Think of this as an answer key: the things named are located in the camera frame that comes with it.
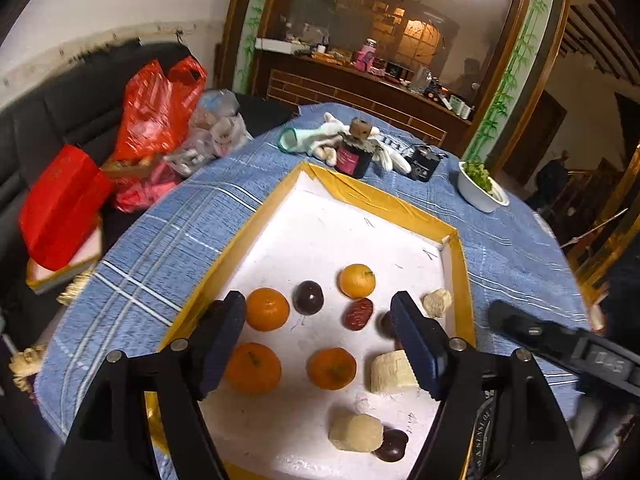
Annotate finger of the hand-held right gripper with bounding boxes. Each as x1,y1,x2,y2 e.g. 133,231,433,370
487,300,582,362

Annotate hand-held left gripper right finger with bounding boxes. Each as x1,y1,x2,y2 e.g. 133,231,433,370
390,290,583,480

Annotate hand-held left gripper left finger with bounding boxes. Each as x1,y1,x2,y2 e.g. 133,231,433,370
52,290,248,480

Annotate orange tangerine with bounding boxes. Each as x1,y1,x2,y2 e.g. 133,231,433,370
306,347,357,391
338,263,377,299
245,287,291,332
223,342,282,395

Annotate pale sugarcane piece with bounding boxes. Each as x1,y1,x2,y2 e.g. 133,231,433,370
422,288,453,318
370,350,420,394
328,413,385,453

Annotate red date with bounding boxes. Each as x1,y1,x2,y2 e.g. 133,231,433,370
342,298,375,331

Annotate yellow box with white inside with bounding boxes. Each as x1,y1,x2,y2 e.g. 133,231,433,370
145,160,476,480

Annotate person's right hand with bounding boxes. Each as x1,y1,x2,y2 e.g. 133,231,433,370
570,407,636,480

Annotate wooden chair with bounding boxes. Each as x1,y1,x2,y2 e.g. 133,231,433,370
560,145,640,306

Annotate blue plaid tablecloth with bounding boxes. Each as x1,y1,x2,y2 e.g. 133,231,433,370
32,102,591,441

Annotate white bowl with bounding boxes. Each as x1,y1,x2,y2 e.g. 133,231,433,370
457,160,511,213

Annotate tan straw bundle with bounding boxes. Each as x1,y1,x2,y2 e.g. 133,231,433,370
10,345,48,396
56,270,96,306

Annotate green leafy vegetables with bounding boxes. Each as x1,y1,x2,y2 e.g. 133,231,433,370
462,160,496,191

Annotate pink plastic bag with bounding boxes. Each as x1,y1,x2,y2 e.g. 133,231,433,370
112,160,183,213

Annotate small black container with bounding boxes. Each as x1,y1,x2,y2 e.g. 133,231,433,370
409,144,446,182

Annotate black jar with pink label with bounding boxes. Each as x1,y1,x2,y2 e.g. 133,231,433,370
334,116,376,180

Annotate clear plastic bag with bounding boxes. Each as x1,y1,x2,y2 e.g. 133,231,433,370
162,89,253,178

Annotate red gift box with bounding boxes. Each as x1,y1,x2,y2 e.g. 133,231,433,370
19,144,116,271

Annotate white glove with green cuff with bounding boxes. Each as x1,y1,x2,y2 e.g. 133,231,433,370
277,112,346,166

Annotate red plastic bag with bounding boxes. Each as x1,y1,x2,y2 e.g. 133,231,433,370
112,55,208,161

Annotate wooden bar counter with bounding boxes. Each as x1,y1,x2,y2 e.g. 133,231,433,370
252,37,473,153

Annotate black sofa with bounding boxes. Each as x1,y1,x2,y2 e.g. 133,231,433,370
0,40,301,341

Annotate pink bottle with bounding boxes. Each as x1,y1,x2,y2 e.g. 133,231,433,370
352,39,378,72

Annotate bamboo painted arch frame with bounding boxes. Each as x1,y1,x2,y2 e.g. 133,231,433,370
220,0,576,171

